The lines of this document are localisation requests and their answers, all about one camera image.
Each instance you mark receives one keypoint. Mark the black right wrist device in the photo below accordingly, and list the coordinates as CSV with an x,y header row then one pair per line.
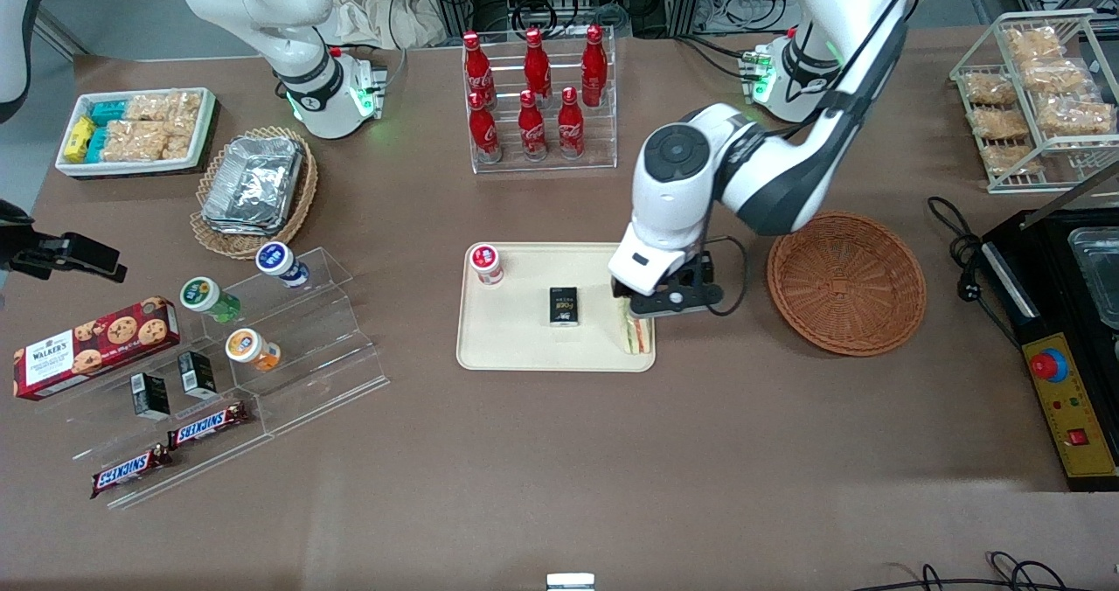
x,y
83,254

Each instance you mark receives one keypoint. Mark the teal snack pack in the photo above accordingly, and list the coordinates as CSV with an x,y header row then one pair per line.
x,y
107,111
98,143

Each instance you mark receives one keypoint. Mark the Snickers chocolate bar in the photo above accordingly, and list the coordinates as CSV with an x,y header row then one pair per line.
x,y
208,425
131,471

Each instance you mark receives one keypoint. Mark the clear acrylic stepped display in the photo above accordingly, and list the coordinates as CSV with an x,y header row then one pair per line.
x,y
315,355

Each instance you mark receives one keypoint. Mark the small black box white label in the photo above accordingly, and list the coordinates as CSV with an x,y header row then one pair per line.
x,y
198,375
150,396

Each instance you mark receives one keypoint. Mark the rice cracker snack pack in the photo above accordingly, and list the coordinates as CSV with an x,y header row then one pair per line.
x,y
133,141
146,107
184,112

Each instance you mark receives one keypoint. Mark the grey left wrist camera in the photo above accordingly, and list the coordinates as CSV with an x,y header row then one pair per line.
x,y
691,287

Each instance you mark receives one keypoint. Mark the clear acrylic bottle rack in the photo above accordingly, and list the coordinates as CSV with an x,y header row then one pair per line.
x,y
603,136

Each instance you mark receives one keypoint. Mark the crumpled beige cloth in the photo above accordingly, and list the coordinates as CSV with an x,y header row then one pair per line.
x,y
376,10

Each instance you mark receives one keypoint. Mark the brown wicker basket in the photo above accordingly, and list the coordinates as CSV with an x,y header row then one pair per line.
x,y
846,285

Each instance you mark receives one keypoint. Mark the triangular sandwich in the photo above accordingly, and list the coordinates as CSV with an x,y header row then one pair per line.
x,y
637,337

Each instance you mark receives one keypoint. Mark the clear plastic container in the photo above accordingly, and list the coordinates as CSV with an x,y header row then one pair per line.
x,y
1100,276

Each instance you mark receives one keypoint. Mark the silver foil container stack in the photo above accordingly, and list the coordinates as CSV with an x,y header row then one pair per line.
x,y
253,184

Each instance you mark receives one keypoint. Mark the small black box gold print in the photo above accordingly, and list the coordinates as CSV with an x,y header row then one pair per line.
x,y
564,307

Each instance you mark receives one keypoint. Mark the white rectangular snack bin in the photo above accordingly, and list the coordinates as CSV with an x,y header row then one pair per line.
x,y
205,132

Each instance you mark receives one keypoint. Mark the green lidded drink bottle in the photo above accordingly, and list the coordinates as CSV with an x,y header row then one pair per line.
x,y
203,295

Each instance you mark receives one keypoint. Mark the red lidded small jar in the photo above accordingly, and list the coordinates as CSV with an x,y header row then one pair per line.
x,y
486,263

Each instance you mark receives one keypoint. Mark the yellow snack pack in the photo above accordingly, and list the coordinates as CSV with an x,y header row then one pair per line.
x,y
79,139

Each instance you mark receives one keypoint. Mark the black heating appliance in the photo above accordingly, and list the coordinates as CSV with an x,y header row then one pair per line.
x,y
1049,302

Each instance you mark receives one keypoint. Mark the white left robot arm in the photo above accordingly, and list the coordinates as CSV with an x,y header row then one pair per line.
x,y
778,180

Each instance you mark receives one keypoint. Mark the orange lidded drink bottle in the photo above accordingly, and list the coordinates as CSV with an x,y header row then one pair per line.
x,y
246,347

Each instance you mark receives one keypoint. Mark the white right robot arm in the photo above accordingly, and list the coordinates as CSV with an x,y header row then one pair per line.
x,y
288,40

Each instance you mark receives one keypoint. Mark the clear bag fried snack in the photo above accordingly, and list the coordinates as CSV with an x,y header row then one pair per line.
x,y
998,123
1036,45
1053,75
990,88
1010,161
1077,117

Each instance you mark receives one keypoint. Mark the beige plastic tray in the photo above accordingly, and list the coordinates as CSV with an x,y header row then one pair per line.
x,y
524,346

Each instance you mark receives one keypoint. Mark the red Walkers cookie box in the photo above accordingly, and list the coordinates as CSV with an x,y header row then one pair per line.
x,y
96,351

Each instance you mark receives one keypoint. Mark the light tan wicker basket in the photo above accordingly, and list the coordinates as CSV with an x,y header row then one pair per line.
x,y
297,215

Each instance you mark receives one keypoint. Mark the yellow emergency stop box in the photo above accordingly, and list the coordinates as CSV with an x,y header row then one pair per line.
x,y
1080,416

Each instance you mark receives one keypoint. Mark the red cola bottle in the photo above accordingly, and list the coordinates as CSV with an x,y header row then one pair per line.
x,y
531,129
594,62
477,66
484,132
570,128
537,62

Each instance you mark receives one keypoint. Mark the blue lidded drink bottle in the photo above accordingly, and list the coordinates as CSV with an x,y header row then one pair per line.
x,y
278,261

